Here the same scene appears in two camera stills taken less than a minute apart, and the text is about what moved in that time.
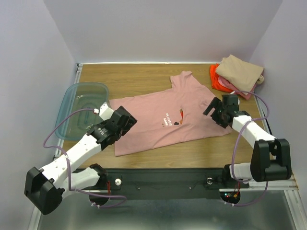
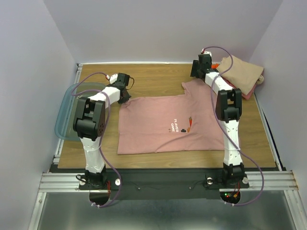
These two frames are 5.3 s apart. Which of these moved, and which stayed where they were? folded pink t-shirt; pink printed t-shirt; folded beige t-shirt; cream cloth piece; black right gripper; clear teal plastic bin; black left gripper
Moved: pink printed t-shirt; black right gripper; black left gripper
Stayed: cream cloth piece; folded pink t-shirt; folded beige t-shirt; clear teal plastic bin
